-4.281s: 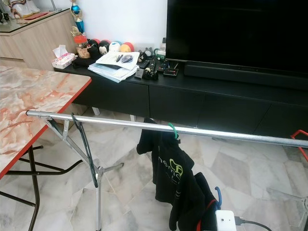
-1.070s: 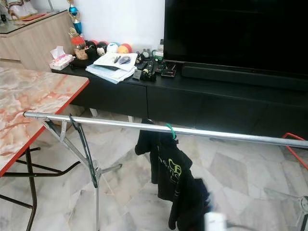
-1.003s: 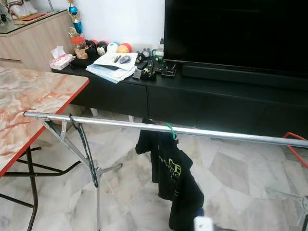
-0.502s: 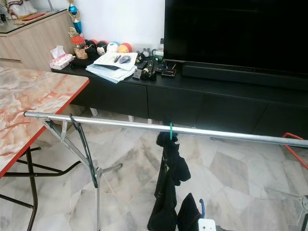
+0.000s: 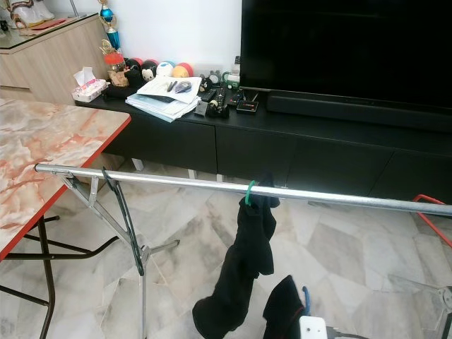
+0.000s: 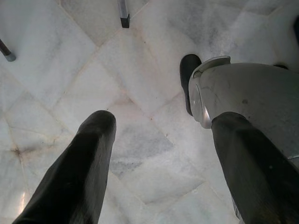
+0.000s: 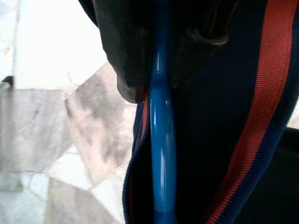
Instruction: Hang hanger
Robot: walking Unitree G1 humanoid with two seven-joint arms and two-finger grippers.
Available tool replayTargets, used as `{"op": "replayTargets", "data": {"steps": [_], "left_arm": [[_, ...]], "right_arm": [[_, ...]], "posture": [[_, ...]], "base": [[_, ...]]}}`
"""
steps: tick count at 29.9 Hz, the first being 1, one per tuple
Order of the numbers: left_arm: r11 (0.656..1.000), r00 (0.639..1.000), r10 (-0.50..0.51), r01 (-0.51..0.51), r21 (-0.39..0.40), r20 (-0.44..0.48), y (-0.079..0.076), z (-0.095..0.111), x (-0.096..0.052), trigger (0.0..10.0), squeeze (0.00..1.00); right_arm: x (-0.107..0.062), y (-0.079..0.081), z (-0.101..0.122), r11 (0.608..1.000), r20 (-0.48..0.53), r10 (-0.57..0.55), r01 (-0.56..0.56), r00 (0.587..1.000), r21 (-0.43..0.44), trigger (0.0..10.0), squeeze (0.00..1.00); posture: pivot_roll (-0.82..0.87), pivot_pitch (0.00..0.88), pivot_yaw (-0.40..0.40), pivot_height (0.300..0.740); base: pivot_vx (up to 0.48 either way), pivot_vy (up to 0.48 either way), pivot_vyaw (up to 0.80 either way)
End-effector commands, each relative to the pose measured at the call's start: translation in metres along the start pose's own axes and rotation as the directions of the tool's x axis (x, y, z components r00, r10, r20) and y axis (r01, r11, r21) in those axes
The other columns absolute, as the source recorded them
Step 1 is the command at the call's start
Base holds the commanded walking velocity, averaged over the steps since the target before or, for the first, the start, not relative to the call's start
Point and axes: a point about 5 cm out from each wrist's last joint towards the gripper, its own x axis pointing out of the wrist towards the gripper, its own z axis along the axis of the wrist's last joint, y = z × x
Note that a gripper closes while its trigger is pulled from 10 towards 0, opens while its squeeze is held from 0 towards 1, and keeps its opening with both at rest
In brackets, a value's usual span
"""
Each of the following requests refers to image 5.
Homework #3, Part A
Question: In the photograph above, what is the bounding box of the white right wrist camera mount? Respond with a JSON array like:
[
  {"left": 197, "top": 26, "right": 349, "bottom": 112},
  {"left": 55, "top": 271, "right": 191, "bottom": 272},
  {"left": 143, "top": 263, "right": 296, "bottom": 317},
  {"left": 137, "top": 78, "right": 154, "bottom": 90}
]
[{"left": 298, "top": 316, "right": 328, "bottom": 339}]

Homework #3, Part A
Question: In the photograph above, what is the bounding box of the blue plastic hanger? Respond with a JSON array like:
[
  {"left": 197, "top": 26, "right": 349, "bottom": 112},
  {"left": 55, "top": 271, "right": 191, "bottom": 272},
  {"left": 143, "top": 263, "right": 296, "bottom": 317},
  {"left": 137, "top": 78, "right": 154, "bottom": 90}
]
[{"left": 301, "top": 285, "right": 313, "bottom": 311}]

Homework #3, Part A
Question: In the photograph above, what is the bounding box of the clear plastic bottle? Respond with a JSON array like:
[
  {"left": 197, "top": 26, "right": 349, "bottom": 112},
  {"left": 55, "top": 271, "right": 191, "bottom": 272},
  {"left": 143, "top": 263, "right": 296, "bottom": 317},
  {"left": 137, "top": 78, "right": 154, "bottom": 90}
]
[{"left": 230, "top": 56, "right": 242, "bottom": 89}]

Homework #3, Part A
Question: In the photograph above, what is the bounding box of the yellow and red ball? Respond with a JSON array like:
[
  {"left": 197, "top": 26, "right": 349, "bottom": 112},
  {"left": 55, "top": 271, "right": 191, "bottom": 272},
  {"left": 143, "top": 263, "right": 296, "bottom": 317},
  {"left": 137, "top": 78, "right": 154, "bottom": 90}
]
[{"left": 173, "top": 64, "right": 195, "bottom": 78}]

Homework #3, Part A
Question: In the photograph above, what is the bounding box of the blue and gold trophy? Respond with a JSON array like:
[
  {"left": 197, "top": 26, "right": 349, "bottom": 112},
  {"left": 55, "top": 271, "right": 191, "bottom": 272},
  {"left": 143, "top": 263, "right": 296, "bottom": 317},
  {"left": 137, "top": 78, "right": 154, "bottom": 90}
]
[{"left": 99, "top": 0, "right": 122, "bottom": 52}]

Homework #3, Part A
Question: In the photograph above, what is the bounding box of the stack of white papers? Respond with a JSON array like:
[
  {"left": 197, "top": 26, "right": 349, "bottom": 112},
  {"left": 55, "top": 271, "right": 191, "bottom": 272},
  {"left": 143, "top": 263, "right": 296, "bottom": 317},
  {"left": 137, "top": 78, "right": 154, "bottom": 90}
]
[{"left": 126, "top": 76, "right": 202, "bottom": 124}]

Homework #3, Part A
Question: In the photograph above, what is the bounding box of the pink tissue box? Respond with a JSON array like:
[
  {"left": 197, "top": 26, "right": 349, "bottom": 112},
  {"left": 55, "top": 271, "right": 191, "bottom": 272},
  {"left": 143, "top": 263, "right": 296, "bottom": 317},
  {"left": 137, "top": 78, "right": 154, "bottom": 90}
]
[{"left": 72, "top": 67, "right": 109, "bottom": 103}]

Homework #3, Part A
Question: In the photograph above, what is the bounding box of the long black soundbar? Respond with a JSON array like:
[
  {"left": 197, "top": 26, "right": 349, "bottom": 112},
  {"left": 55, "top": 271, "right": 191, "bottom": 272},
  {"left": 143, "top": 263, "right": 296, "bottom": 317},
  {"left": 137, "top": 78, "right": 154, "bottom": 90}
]
[{"left": 266, "top": 93, "right": 452, "bottom": 131}]

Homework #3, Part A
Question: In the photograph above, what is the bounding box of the jar with red lid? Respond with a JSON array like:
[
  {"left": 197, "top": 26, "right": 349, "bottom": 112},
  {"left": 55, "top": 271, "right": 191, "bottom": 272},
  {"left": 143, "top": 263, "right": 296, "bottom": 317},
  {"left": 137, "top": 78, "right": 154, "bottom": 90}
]
[{"left": 103, "top": 51, "right": 128, "bottom": 87}]

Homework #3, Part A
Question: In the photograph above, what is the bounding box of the black mouse plush toy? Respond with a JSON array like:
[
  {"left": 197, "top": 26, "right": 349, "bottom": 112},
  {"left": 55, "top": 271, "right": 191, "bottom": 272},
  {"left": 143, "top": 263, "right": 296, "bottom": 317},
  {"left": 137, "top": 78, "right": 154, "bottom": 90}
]
[{"left": 126, "top": 59, "right": 160, "bottom": 85}]

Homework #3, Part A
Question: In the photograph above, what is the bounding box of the black tape dispenser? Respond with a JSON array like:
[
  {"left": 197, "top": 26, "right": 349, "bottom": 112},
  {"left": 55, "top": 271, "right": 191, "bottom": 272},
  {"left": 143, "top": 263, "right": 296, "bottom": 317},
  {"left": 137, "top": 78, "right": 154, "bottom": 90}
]
[{"left": 208, "top": 99, "right": 230, "bottom": 118}]

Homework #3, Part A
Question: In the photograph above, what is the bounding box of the white ceramic figurine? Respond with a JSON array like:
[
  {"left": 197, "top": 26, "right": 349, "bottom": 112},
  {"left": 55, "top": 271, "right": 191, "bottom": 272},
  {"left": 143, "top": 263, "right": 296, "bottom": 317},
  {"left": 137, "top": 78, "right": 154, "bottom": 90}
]
[{"left": 7, "top": 0, "right": 56, "bottom": 29}]

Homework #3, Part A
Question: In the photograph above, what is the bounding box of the light wooden cabinet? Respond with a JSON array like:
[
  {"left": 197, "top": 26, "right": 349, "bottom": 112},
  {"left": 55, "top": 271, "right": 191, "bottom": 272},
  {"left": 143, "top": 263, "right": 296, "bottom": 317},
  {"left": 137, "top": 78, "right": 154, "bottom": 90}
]
[{"left": 0, "top": 14, "right": 110, "bottom": 107}]

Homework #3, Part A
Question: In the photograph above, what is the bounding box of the large black flat television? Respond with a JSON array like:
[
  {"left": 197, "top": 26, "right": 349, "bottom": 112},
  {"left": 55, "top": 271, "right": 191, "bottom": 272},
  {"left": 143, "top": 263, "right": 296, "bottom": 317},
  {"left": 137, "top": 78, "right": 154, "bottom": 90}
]
[{"left": 240, "top": 0, "right": 452, "bottom": 108}]

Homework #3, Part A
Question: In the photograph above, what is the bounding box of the small black white toy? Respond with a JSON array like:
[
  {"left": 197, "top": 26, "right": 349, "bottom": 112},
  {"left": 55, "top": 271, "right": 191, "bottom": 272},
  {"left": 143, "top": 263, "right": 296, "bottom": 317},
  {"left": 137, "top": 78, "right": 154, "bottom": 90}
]
[{"left": 202, "top": 69, "right": 223, "bottom": 88}]

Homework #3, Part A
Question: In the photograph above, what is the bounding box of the black T-shirt with green print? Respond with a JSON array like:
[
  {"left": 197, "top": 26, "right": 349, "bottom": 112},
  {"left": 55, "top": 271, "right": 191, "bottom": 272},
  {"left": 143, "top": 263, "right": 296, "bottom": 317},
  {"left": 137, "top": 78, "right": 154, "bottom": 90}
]
[{"left": 192, "top": 175, "right": 280, "bottom": 339}]

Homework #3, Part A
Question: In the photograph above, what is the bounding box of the green plastic hanger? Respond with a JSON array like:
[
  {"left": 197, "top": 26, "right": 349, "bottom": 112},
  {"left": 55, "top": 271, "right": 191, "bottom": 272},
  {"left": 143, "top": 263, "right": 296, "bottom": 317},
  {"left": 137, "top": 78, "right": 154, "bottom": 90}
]
[{"left": 244, "top": 180, "right": 257, "bottom": 207}]

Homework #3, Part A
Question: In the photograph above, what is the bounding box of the small black box red display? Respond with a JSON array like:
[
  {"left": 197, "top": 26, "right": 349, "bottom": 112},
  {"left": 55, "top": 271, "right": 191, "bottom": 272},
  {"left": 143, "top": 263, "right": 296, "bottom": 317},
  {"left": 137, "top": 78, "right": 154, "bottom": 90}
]
[{"left": 237, "top": 99, "right": 261, "bottom": 114}]

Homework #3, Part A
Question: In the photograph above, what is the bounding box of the red plastic hanger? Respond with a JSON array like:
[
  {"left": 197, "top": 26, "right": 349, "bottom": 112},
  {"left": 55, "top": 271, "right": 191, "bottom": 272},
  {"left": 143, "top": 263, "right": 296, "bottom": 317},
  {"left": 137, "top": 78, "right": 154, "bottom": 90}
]
[{"left": 413, "top": 194, "right": 452, "bottom": 248}]

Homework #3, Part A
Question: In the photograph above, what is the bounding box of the silver metal clothes rack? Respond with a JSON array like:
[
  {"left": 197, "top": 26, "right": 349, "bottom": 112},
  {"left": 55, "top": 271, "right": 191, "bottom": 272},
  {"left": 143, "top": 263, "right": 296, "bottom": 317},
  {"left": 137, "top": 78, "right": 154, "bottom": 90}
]
[{"left": 34, "top": 162, "right": 452, "bottom": 339}]

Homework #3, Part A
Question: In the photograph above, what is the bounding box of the navy shirt with red trim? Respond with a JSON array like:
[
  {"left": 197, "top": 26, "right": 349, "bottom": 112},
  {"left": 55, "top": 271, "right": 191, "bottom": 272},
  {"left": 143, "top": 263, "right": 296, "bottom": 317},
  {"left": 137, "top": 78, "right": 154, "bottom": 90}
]
[{"left": 263, "top": 275, "right": 315, "bottom": 339}]

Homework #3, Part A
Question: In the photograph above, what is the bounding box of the long black TV console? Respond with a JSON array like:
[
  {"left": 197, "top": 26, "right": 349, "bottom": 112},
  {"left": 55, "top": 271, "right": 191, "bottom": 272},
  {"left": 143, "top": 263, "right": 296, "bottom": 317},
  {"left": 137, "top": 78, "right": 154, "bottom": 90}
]
[{"left": 74, "top": 90, "right": 452, "bottom": 206}]

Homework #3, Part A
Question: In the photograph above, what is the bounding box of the marble table with red edge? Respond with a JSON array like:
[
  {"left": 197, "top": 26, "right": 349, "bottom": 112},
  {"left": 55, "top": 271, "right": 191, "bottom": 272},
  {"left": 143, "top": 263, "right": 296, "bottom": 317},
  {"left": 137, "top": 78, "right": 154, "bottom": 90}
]
[{"left": 0, "top": 97, "right": 132, "bottom": 339}]

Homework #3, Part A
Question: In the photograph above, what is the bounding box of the thin black wire hanger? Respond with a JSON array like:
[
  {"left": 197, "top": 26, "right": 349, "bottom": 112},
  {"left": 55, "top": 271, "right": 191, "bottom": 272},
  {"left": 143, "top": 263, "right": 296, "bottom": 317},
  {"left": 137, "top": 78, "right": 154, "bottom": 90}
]
[{"left": 102, "top": 168, "right": 145, "bottom": 278}]

